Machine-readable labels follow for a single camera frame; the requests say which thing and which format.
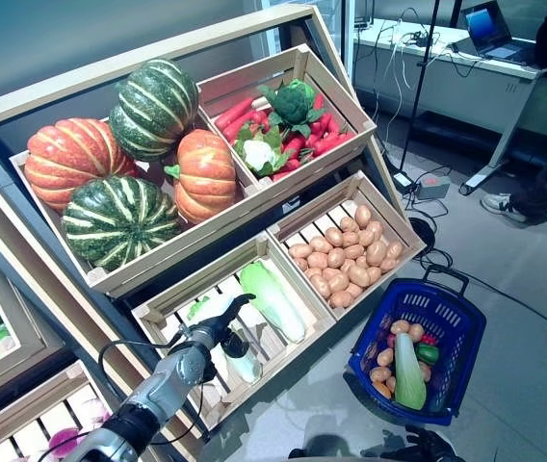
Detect dark right robot hand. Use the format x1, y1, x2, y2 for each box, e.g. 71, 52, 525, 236
378, 425, 467, 462

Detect dark left robot hand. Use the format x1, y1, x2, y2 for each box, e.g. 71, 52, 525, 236
184, 293, 257, 360

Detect green napa cabbage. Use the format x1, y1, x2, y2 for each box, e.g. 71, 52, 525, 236
393, 332, 428, 411
238, 259, 307, 345
186, 293, 263, 385

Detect blue plastic shopping basket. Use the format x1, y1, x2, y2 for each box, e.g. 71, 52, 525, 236
349, 263, 487, 427

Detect wooden cabbage crate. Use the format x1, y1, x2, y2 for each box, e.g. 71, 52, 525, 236
131, 235, 337, 432

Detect dark purple eggplant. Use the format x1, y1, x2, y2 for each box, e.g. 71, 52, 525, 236
426, 369, 449, 404

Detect large wooden pumpkin crate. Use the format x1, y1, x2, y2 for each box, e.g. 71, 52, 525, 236
9, 113, 274, 299

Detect small orange pumpkin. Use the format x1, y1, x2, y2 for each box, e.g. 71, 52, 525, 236
164, 128, 239, 225

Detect flat green striped pumpkin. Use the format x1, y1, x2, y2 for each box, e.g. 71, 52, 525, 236
61, 175, 182, 273

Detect pale pink onion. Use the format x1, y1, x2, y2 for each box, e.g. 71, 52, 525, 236
75, 397, 111, 429

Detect white cauliflower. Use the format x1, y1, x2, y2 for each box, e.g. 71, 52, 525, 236
233, 125, 294, 178

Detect wooden pepper crate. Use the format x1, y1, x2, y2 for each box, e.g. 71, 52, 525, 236
0, 158, 65, 410

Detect purple onion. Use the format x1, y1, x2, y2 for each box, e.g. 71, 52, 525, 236
47, 427, 82, 456

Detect wooden potato crate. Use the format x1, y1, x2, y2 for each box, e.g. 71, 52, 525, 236
266, 170, 428, 321

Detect wooden onion crate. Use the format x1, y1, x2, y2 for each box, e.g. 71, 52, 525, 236
0, 360, 207, 462

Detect large orange pumpkin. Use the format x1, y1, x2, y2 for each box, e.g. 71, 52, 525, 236
23, 117, 140, 213

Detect round green striped pumpkin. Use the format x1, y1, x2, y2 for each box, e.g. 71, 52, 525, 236
108, 58, 200, 163

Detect black power adapter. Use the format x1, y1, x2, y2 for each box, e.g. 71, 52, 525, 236
392, 171, 415, 196

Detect green broccoli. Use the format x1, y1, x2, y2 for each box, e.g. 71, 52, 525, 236
258, 79, 327, 139

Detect wooden carrot crate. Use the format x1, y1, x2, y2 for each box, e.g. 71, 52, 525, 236
195, 43, 378, 196

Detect grey box with red button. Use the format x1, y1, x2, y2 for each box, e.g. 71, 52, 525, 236
415, 175, 453, 200

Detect white sneaker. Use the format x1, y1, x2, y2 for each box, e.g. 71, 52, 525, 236
480, 192, 529, 224

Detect wooden display stand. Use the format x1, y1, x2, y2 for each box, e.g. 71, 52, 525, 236
0, 4, 429, 462

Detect black bar under desk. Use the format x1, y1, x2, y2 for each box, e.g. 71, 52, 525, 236
374, 111, 547, 167

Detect black stand pole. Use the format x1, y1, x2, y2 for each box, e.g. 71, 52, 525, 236
393, 0, 442, 177

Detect white desk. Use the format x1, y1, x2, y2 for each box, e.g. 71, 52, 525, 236
352, 18, 547, 196

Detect open black laptop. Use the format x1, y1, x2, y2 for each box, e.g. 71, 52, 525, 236
460, 0, 539, 64

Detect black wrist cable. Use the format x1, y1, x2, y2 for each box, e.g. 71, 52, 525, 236
46, 339, 207, 456

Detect black floor cable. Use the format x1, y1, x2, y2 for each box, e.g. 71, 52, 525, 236
407, 216, 547, 341

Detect white hanging cables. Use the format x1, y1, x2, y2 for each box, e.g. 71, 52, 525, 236
374, 18, 415, 124

